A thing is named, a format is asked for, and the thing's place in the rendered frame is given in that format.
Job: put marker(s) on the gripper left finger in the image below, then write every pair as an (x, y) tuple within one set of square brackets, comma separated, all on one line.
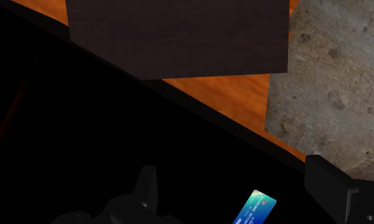
[(146, 189)]

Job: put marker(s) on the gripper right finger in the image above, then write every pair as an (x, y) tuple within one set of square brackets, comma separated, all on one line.
[(329, 183)]

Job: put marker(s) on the blue green bank card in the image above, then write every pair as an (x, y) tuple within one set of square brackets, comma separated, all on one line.
[(255, 209)]

